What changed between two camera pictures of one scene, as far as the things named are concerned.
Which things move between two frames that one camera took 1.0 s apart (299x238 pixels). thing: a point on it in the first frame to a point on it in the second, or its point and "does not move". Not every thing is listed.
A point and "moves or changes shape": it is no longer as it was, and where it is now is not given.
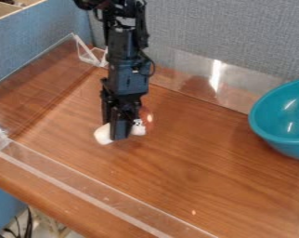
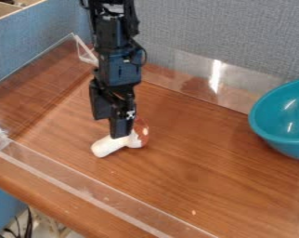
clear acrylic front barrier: (122, 204) does not move
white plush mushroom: (101, 135) moves or changes shape
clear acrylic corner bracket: (95, 56) does not move
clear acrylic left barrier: (19, 94) does not move
